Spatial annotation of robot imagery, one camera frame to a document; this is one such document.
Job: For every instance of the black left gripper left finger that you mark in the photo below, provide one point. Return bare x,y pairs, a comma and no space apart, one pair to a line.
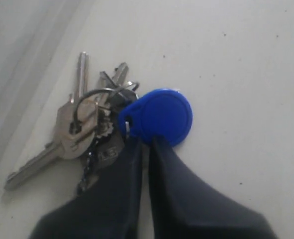
108,210

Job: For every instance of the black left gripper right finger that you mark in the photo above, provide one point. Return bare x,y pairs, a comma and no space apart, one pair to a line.
185,207

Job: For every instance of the bunch of keys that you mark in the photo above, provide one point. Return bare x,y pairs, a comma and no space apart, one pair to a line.
94,124

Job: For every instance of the white plastic drawer cabinet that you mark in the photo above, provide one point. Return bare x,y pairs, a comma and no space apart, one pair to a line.
38,50

